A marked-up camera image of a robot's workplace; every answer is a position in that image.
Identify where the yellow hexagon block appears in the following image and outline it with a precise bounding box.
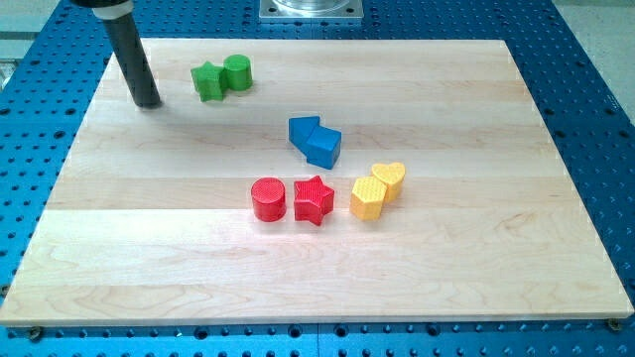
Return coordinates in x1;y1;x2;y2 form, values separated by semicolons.
349;177;387;221

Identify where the blue perforated metal table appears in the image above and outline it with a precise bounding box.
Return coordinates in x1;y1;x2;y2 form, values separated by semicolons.
1;1;634;356

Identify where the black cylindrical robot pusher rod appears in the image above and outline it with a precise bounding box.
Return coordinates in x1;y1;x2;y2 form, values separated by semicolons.
70;0;162;109

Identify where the blue triangle block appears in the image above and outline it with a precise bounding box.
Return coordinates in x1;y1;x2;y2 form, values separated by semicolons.
288;116;320;154

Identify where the red star block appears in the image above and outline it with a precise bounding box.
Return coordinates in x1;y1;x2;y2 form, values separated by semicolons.
294;176;334;226

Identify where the green star block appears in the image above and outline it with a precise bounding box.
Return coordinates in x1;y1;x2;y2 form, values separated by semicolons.
190;61;228;102

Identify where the green cylinder block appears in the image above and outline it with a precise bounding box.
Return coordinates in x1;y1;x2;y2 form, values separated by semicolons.
223;54;253;91

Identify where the yellow heart block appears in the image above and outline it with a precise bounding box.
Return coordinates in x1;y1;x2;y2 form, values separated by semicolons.
371;162;406;203

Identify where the red cylinder block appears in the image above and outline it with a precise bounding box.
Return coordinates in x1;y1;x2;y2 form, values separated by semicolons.
251;178;287;222

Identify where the blue cube block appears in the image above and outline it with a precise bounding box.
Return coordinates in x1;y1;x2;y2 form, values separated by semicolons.
306;126;341;170

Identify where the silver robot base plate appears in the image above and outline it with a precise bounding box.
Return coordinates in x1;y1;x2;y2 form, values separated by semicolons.
259;0;364;21

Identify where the light wooden board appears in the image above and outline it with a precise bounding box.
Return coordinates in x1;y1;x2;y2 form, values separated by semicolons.
1;39;633;326

